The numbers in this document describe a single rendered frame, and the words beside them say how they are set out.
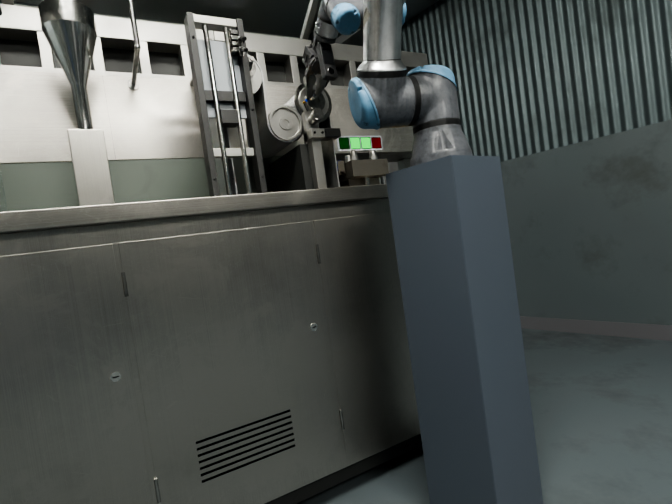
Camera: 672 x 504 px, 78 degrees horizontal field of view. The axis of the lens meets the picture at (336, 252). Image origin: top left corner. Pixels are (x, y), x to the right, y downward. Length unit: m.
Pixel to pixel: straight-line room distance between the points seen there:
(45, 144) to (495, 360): 1.52
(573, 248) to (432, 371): 1.85
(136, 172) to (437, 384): 1.25
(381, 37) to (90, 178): 0.90
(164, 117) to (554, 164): 2.12
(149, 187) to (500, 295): 1.25
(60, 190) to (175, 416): 0.90
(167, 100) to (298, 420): 1.23
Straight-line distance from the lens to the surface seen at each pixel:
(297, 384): 1.18
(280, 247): 1.12
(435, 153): 1.01
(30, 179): 1.69
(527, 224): 2.88
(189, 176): 1.70
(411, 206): 1.01
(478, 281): 0.98
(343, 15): 1.29
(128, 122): 1.73
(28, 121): 1.73
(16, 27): 1.85
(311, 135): 1.45
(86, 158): 1.42
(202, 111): 1.28
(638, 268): 2.70
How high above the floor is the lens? 0.76
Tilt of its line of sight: 2 degrees down
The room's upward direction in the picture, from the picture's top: 8 degrees counter-clockwise
